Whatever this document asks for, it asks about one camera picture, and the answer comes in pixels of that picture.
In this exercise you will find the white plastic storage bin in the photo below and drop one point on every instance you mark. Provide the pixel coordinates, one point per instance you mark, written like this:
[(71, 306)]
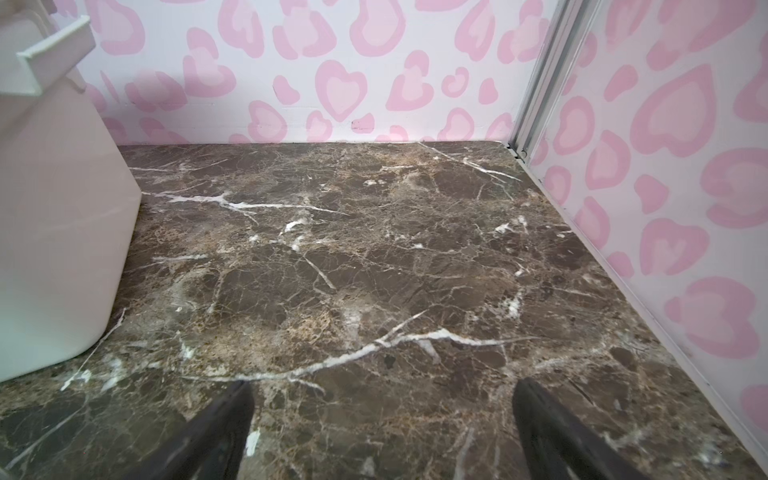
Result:
[(69, 202)]

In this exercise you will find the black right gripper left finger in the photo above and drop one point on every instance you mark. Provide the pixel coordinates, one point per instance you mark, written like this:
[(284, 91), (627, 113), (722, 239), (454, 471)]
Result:
[(209, 446)]

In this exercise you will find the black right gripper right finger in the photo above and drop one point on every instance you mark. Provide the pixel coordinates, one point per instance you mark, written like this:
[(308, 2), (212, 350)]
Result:
[(557, 445)]

